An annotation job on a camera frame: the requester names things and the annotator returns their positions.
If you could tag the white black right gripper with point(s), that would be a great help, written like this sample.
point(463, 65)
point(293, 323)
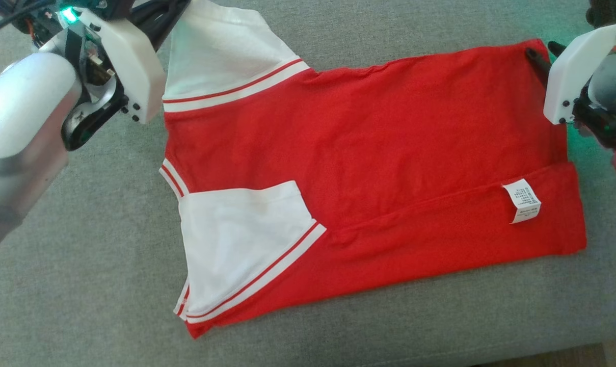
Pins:
point(572, 71)

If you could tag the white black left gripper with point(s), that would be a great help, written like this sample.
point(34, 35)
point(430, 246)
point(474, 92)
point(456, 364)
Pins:
point(124, 61)

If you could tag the red and white jersey shirt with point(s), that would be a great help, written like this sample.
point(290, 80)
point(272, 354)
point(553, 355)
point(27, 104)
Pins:
point(389, 127)

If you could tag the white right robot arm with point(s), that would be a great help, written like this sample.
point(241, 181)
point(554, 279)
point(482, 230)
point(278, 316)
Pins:
point(613, 86)

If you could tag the grey fabric sofa seat cushion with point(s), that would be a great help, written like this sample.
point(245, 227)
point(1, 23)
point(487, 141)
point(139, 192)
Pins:
point(83, 280)

